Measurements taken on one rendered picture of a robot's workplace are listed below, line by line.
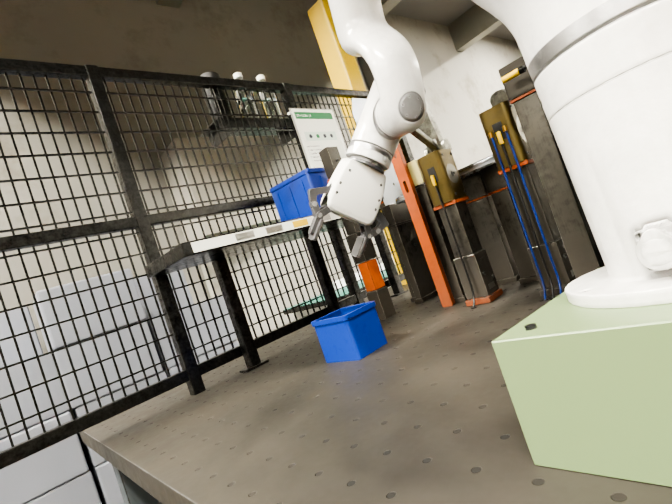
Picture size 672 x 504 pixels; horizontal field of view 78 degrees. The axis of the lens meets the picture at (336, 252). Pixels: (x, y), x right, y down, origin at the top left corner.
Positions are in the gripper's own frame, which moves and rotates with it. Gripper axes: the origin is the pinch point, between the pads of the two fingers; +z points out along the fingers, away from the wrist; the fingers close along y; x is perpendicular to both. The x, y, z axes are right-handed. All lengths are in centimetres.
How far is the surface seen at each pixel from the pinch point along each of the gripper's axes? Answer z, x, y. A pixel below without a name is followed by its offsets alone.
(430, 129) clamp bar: -32.6, -12.2, -16.5
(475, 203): -23.3, -15.9, -38.2
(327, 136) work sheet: -39, -78, -13
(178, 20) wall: -148, -354, 80
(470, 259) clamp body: -7.7, -2.4, -31.9
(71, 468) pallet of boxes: 121, -113, 28
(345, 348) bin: 18.3, -1.0, -10.2
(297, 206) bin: -7.3, -43.7, -2.4
